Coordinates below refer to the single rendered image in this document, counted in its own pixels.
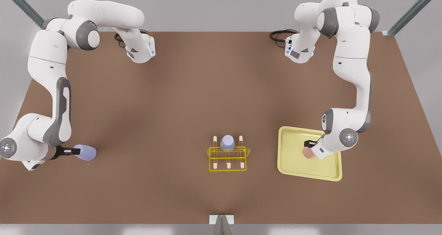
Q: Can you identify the lavender cup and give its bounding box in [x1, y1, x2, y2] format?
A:
[74, 144, 97, 162]
[220, 134, 236, 151]

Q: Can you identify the yellow tray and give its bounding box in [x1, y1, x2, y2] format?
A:
[277, 126, 343, 182]

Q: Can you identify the yellow wire cup rack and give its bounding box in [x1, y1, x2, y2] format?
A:
[207, 135, 251, 172]

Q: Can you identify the black cable loop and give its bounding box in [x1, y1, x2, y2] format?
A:
[114, 29, 150, 49]
[269, 29, 299, 45]

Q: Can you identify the silver frame post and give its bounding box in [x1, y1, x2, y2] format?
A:
[0, 0, 45, 27]
[381, 0, 442, 37]
[209, 215, 235, 235]

